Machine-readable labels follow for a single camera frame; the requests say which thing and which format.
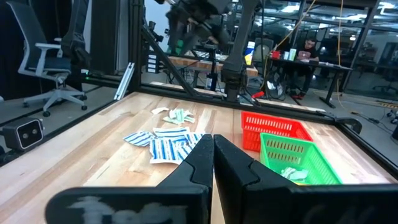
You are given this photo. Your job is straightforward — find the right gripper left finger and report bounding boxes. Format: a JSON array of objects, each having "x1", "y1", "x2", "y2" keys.
[{"x1": 44, "y1": 133, "x2": 215, "y2": 224}]

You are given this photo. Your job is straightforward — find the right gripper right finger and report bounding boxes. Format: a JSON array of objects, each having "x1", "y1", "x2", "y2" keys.
[{"x1": 213, "y1": 133, "x2": 398, "y2": 224}]

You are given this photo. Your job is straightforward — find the wooden workbench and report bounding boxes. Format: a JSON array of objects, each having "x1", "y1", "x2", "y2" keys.
[{"x1": 167, "y1": 55, "x2": 259, "y2": 90}]

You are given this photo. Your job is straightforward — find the green plastic basket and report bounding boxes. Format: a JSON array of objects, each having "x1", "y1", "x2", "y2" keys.
[{"x1": 259, "y1": 133, "x2": 343, "y2": 187}]

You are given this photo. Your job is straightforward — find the red plastic basket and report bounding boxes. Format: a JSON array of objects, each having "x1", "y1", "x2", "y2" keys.
[{"x1": 241, "y1": 111, "x2": 314, "y2": 152}]

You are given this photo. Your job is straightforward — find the silver aluminium extrusion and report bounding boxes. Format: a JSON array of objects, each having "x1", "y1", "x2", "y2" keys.
[{"x1": 113, "y1": 62, "x2": 136, "y2": 101}]

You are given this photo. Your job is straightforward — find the small floor fan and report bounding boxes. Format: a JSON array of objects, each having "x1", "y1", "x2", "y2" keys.
[{"x1": 266, "y1": 73, "x2": 285, "y2": 101}]

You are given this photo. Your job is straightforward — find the person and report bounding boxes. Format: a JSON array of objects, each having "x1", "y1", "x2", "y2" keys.
[{"x1": 283, "y1": 37, "x2": 322, "y2": 100}]

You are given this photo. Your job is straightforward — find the black office desk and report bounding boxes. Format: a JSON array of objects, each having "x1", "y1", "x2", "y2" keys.
[{"x1": 270, "y1": 57, "x2": 354, "y2": 109}]

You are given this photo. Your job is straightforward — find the grey white office chair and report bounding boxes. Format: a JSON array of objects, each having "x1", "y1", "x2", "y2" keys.
[{"x1": 5, "y1": 1, "x2": 89, "y2": 118}]

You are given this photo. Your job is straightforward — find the black aluminium table frame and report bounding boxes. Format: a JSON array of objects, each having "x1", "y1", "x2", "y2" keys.
[{"x1": 0, "y1": 0, "x2": 398, "y2": 180}]

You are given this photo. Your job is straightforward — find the black table-level camera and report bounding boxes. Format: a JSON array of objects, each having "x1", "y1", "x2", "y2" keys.
[{"x1": 2, "y1": 117, "x2": 45, "y2": 152}]

